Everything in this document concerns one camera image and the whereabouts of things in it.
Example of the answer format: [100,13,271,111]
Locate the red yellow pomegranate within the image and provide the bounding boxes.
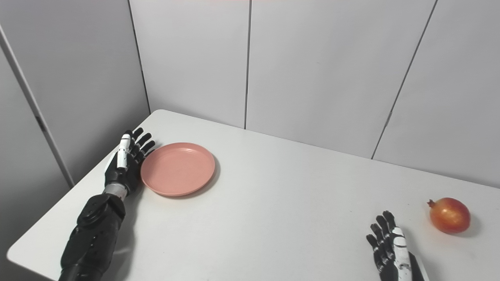
[427,197,471,235]

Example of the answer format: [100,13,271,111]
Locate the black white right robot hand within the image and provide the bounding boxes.
[366,211,426,281]

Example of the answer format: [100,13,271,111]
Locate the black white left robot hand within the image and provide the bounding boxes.
[104,127,156,196]

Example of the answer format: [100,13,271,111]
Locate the pink round plate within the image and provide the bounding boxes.
[141,142,216,197]

